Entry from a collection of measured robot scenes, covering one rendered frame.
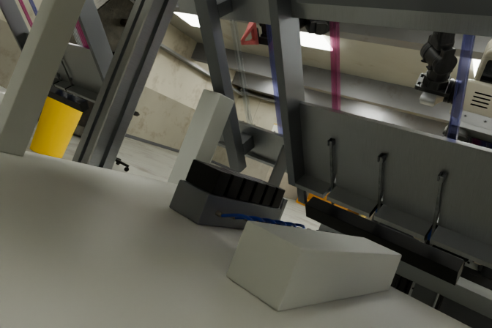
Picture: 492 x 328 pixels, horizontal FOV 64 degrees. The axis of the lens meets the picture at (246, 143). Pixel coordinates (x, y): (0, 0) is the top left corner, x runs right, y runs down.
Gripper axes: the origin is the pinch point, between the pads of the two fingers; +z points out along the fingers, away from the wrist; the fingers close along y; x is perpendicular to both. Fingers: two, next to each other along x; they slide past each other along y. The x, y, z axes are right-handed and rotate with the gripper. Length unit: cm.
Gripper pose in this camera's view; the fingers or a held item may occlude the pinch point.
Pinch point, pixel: (256, 43)
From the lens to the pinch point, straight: 108.6
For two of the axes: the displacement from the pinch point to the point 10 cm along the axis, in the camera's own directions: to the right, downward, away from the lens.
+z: -6.4, 5.2, -5.7
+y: 7.6, 2.8, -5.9
